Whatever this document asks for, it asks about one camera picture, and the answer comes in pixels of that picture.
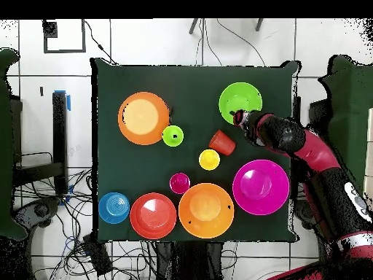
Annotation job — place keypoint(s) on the green plastic bowl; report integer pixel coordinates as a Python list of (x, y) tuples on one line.
[(239, 97)]

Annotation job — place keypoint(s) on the red plastic cup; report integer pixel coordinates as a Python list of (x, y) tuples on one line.
[(221, 143)]

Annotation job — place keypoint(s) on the pink plastic bowl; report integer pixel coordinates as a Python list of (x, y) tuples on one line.
[(276, 198)]

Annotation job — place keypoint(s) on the orange plastic bowl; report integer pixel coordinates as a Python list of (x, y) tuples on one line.
[(140, 116), (205, 210)]

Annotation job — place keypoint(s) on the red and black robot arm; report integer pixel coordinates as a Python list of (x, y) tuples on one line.
[(314, 151)]

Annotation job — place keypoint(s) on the yellow plastic cup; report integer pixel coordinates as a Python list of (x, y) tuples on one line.
[(209, 160)]

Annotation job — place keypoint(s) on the green plastic cup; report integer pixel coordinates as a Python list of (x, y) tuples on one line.
[(169, 140)]

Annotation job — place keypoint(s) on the crimson plastic cup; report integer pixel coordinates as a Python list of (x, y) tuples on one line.
[(179, 183)]

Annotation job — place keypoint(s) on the green table with white boxes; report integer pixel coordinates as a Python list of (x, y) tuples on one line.
[(349, 93)]

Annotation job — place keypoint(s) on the dark green tablecloth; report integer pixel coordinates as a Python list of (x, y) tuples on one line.
[(131, 163)]

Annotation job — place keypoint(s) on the red plastic bowl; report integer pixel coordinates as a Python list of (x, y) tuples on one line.
[(153, 215)]

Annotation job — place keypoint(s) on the white boxes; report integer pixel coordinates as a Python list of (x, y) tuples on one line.
[(370, 151)]

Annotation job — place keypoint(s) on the blue plastic bowl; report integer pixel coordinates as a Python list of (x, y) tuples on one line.
[(113, 207)]

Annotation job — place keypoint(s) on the black bench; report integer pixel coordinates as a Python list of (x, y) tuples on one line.
[(59, 140)]

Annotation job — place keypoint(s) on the black power strip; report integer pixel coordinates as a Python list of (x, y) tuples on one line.
[(97, 256)]

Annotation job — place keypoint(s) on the small black floor marker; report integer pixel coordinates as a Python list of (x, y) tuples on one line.
[(41, 91)]

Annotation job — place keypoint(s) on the black office chair base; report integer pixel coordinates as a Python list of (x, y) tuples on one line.
[(40, 210)]

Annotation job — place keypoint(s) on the green cloth covered table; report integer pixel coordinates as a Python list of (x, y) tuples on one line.
[(8, 145)]

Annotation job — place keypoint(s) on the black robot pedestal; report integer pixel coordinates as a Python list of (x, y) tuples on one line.
[(189, 262)]

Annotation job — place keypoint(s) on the black square floor frame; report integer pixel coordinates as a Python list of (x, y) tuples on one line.
[(64, 51)]

